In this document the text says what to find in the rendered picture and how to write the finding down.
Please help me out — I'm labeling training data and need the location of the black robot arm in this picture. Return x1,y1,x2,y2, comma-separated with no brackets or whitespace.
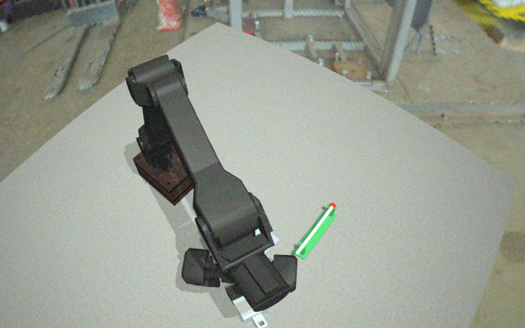
125,54,291,312

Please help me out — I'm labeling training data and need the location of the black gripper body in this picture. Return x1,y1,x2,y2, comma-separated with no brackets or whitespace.
181,248,297,292

